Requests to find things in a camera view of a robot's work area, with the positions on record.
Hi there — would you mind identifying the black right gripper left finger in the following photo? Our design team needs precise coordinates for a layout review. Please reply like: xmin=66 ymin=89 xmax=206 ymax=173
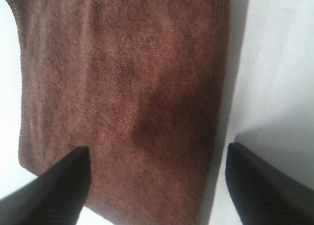
xmin=0 ymin=147 xmax=91 ymax=225

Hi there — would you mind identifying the brown towel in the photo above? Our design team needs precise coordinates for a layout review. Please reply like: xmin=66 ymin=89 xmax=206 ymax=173
xmin=6 ymin=0 xmax=231 ymax=225

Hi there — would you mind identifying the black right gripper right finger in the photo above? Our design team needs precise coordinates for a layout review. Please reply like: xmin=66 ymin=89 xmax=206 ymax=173
xmin=225 ymin=143 xmax=314 ymax=225

